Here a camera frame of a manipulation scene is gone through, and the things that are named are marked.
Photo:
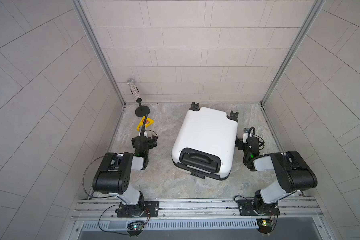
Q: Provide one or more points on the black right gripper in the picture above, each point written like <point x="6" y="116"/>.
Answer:
<point x="240" y="142"/>

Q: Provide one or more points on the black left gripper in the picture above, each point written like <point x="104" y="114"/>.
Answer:
<point x="142" y="140"/>

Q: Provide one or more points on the white hard-shell suitcase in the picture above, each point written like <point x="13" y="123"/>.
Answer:
<point x="205" y="144"/>

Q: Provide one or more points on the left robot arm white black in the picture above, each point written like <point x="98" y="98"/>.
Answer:
<point x="114" y="175"/>

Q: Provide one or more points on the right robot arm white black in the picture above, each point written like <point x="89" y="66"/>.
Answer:
<point x="292" y="172"/>

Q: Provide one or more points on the yellow triangular plastic piece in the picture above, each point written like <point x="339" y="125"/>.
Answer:
<point x="145" y="122"/>

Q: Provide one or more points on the right circuit board with LED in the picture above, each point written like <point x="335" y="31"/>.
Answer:
<point x="265" y="226"/>

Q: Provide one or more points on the circuit board with led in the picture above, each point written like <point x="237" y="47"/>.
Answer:
<point x="265" y="226"/>
<point x="136" y="226"/>

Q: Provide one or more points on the left circuit board with LED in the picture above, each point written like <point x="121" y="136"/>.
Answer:
<point x="136" y="226"/>

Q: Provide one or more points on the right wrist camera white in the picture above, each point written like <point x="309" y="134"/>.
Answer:
<point x="245" y="134"/>

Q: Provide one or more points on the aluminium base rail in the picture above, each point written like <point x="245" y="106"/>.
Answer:
<point x="171" y="209"/>

